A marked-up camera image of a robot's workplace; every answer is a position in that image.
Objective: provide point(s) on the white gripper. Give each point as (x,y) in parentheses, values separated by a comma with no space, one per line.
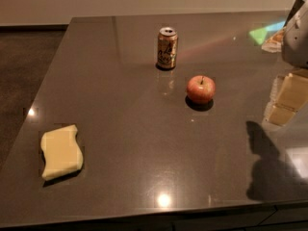
(296,45)

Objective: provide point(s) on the yellow sponge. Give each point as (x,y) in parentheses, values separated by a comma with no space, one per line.
(61,152)

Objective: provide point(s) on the snack bag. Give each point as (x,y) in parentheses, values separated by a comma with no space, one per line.
(274,43)

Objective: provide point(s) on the red apple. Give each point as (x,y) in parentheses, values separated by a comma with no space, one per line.
(201,89)

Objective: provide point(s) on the dark object at table edge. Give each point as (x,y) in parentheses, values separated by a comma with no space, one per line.
(296,6)

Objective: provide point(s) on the orange soda can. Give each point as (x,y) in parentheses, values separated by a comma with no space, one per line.
(167,48)

